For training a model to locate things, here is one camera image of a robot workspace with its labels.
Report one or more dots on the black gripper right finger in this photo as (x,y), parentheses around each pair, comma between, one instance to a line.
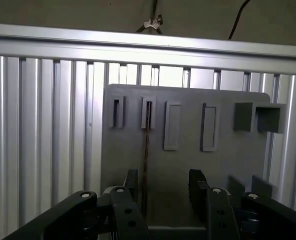
(220,215)

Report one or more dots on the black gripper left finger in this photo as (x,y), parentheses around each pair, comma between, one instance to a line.
(127,215)

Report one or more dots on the RAM memory stick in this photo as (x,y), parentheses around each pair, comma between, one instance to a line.
(145,162)

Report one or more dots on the grey plastic parts rack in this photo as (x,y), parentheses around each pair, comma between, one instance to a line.
(187,162)

